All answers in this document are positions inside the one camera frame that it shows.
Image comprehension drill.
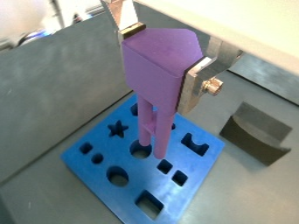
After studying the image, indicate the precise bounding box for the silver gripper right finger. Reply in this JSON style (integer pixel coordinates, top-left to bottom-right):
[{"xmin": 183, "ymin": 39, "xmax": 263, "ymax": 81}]
[{"xmin": 177, "ymin": 37, "xmax": 243, "ymax": 115}]

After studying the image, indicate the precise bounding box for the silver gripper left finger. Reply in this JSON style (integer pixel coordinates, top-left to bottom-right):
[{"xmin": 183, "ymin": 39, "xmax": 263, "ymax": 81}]
[{"xmin": 100, "ymin": 0, "xmax": 146, "ymax": 42}]

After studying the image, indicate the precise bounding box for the blue shape sorter board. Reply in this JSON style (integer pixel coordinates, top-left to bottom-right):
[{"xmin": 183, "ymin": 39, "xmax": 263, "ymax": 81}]
[{"xmin": 60, "ymin": 97, "xmax": 225, "ymax": 224}]

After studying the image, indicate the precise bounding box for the dark grey curved block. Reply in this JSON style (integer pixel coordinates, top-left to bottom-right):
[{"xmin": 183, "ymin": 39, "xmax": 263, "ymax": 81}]
[{"xmin": 219, "ymin": 102, "xmax": 293, "ymax": 166}]

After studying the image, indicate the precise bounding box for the purple three prong block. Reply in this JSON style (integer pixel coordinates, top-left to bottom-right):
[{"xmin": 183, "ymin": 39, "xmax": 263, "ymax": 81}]
[{"xmin": 122, "ymin": 28, "xmax": 203, "ymax": 159}]

